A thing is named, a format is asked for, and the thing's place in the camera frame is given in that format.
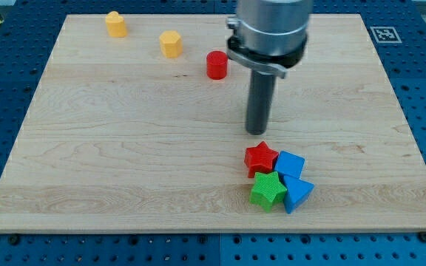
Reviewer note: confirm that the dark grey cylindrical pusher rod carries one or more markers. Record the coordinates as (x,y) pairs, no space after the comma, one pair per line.
(261,90)

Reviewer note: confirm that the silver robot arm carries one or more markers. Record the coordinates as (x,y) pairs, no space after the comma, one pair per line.
(268,37)

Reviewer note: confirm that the red cylinder block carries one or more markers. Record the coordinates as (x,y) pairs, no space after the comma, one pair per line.
(217,65)

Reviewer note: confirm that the red star block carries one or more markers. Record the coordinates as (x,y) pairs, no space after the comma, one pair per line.
(260,158)

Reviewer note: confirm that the blue cube block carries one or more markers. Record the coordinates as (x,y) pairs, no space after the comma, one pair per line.
(289,164)

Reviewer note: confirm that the yellow hexagon block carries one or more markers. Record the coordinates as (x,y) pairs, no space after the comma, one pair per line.
(171,44)

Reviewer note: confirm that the green star block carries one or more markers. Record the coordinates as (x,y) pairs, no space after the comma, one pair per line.
(267,190)

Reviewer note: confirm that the blue triangle block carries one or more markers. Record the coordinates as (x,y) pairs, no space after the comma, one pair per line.
(297,193)

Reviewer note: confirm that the light wooden board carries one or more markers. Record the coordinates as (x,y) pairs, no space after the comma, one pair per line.
(120,139)

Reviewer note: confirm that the white fiducial marker tag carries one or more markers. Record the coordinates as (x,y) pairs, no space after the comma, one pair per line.
(385,35)

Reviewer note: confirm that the yellow heart block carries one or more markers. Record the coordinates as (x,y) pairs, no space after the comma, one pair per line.
(115,25)

